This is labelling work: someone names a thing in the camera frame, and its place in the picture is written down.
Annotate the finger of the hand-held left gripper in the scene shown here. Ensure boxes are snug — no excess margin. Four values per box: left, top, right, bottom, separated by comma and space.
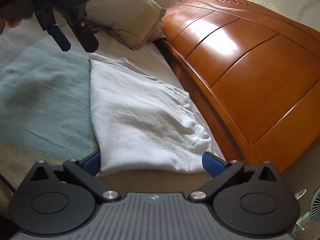
67, 20, 100, 53
48, 23, 72, 52

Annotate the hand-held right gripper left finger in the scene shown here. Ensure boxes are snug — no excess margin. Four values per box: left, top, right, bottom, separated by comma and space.
30, 150, 122, 202

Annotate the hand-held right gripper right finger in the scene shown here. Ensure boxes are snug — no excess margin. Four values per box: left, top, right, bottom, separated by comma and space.
188, 151, 280, 202

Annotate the white printed long-sleeved shirt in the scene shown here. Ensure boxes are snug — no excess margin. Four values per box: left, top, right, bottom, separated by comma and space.
89, 53, 227, 177

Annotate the floral patchwork pillow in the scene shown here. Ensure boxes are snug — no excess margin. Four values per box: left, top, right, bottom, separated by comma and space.
85, 0, 167, 51

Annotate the wooden bed headboard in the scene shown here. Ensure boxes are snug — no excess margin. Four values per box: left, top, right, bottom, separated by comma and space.
155, 0, 320, 173

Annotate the small white fan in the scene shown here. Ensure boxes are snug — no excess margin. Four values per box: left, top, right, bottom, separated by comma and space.
296, 186, 320, 235

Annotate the black cable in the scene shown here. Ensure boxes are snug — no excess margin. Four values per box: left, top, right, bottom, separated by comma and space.
0, 173, 17, 193

